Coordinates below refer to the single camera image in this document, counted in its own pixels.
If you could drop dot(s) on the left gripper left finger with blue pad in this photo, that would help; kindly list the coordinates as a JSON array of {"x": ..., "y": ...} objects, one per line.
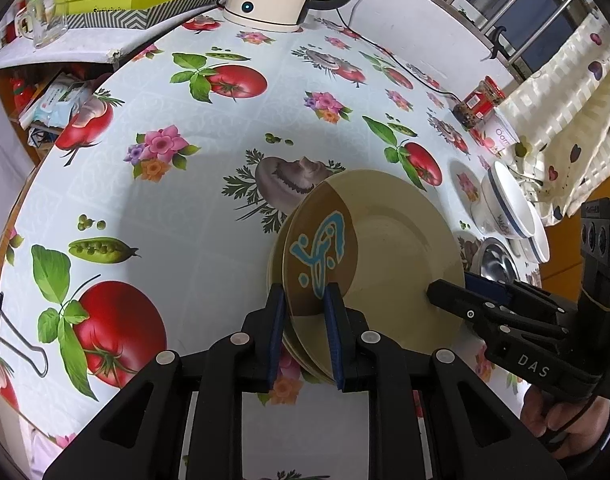
[{"x": 269, "y": 339}]

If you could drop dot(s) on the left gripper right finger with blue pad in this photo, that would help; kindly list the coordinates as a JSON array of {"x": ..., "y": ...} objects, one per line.
[{"x": 341, "y": 339}]

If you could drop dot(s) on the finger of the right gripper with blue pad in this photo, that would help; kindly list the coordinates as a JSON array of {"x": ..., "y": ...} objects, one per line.
[
  {"x": 517, "y": 293},
  {"x": 490, "y": 309}
]

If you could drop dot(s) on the beige plate with brown logo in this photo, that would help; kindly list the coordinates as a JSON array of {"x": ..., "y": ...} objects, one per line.
[{"x": 382, "y": 242}]

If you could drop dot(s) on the person's right hand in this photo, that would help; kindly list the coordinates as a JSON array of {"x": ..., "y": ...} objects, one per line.
[{"x": 583, "y": 433}]

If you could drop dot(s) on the stainless steel bowl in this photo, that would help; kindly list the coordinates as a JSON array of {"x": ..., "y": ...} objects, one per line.
[{"x": 494, "y": 262}]

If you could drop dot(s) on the white bowl with blue rim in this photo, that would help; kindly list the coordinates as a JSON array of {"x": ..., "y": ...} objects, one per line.
[{"x": 502, "y": 207}]

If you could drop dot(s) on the floral fruit print tablecloth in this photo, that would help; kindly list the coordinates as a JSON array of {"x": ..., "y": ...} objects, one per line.
[{"x": 152, "y": 230}]

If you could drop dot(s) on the white yogurt cup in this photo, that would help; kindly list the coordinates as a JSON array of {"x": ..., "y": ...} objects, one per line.
[{"x": 498, "y": 132}]

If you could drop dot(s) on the cream patterned curtain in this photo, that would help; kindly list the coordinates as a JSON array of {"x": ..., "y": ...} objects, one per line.
[{"x": 561, "y": 115}]

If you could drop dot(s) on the glass jar with red lid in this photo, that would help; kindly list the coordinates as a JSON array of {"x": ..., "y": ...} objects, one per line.
[{"x": 479, "y": 103}]

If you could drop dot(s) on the metal window bars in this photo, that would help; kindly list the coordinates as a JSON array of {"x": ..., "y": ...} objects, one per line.
[{"x": 522, "y": 34}]

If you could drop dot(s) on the clear glass cup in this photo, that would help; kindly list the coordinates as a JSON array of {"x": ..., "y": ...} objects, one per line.
[{"x": 41, "y": 21}]

